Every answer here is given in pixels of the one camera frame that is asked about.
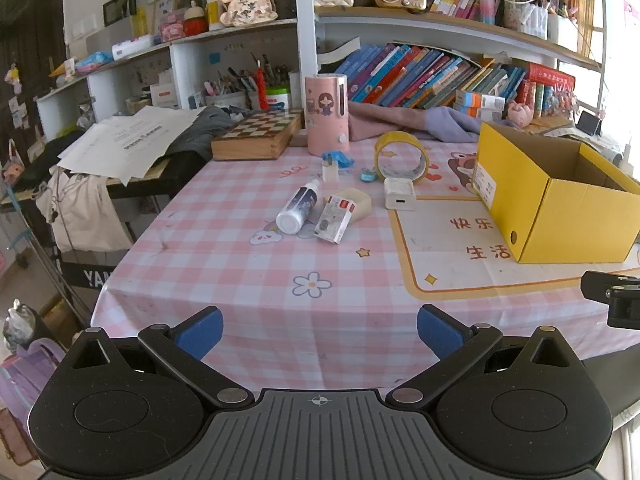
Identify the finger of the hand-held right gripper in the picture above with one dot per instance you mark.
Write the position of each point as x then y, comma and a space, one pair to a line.
600, 285
625, 310

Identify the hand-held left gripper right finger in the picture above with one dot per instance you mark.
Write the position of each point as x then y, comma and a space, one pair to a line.
440, 332

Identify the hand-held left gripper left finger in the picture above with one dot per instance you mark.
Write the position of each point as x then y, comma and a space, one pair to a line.
197, 332

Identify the yellow cardboard box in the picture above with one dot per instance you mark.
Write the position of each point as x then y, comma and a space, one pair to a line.
575, 220

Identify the white charger plug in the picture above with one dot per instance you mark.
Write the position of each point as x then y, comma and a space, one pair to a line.
400, 194

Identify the beige rectangular block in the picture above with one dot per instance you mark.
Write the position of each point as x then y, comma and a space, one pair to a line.
359, 201

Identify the small red white carton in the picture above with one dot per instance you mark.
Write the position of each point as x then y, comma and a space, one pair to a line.
334, 220

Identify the white blue spray bottle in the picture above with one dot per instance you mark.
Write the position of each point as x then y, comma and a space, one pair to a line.
296, 210

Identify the light blue drop-shaped charm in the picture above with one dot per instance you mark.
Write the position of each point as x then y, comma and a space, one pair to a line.
369, 176

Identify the small white block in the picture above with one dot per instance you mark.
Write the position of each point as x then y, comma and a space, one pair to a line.
331, 173

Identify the yellow tape roll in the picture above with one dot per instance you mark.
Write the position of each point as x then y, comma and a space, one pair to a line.
400, 139

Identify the small blue plastic toy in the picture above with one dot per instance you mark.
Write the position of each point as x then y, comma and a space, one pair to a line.
339, 159

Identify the pink checked tablecloth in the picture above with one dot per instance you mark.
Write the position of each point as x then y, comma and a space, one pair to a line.
250, 285

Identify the black keyboard stand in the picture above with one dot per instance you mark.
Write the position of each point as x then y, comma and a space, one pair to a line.
85, 275

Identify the pile of papers and books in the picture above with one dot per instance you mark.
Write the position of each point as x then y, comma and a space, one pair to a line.
560, 132

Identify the beige hanging garment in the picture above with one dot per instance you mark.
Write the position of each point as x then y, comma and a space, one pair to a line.
85, 215

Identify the purple backpack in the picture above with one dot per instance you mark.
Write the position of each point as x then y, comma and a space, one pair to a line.
25, 385

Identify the pink pig plush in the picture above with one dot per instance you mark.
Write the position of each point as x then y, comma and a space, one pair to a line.
520, 114

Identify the stack of white papers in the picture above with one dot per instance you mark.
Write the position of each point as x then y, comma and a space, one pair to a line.
130, 140

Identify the dark grey cloth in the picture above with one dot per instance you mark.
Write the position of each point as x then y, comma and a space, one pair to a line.
205, 127

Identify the wooden chess box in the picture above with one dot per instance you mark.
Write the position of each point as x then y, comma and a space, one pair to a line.
255, 135

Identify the red thick book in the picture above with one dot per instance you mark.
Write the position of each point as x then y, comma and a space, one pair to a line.
550, 76

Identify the orange blue white carton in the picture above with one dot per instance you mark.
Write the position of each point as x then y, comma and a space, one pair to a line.
480, 99
467, 112

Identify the pink cloth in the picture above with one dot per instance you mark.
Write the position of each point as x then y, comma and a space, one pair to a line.
380, 122

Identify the pink humidifier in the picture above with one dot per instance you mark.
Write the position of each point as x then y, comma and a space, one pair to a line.
326, 115

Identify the white storage box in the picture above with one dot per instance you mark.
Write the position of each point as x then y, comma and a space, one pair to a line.
562, 32

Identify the bunch of pens and brushes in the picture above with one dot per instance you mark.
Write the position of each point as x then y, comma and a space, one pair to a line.
235, 80

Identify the long row of colourful books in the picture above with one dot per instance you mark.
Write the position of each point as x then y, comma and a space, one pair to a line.
425, 77

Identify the clear pen cup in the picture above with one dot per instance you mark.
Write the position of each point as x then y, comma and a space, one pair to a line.
525, 12

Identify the white tissue pack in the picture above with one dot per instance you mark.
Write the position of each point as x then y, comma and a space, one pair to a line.
131, 47

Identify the pink tissue pack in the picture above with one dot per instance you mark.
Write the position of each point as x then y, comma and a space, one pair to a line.
172, 30

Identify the red round jar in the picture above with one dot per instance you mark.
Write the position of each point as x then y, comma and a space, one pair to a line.
195, 22

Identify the white wooden bookshelf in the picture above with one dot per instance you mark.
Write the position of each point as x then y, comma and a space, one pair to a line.
306, 20

